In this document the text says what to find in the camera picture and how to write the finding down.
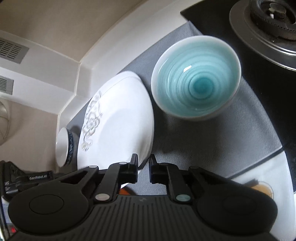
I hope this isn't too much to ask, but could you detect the gas burner with steel ring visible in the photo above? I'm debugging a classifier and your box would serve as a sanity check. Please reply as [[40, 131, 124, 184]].
[[229, 0, 295, 71]]

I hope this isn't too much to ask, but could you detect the brown round plate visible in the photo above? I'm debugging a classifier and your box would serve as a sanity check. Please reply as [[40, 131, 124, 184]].
[[119, 187, 134, 195]]

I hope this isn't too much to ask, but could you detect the blue patterned white bowl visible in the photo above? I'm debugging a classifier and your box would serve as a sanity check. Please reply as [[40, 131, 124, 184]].
[[55, 128, 74, 168]]

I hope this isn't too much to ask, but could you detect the black gas stove top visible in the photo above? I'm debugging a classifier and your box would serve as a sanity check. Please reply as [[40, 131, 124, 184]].
[[180, 0, 296, 172]]

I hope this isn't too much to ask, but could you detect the metal wire strainer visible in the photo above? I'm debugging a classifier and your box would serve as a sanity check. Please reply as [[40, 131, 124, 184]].
[[0, 98, 11, 145]]

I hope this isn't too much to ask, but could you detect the grey wall vent lower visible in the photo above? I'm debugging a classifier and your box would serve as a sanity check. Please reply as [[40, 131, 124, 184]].
[[0, 76, 14, 95]]

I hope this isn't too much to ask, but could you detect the small white floral plate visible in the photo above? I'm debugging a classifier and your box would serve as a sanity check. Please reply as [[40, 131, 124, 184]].
[[77, 71, 154, 170]]

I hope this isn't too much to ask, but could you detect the grey patterned table mat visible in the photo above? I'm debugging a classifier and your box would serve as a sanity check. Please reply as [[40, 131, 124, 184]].
[[74, 23, 285, 195]]

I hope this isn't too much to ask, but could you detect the grey wall vent upper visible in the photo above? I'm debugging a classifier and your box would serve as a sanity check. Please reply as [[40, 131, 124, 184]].
[[0, 38, 29, 64]]

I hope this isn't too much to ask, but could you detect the turquoise glazed ceramic bowl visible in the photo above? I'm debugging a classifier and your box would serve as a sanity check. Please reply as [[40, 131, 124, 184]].
[[151, 35, 242, 121]]

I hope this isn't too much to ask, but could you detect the grey wall vent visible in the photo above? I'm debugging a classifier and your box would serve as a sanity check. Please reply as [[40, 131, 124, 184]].
[[0, 38, 29, 64], [0, 76, 14, 95]]

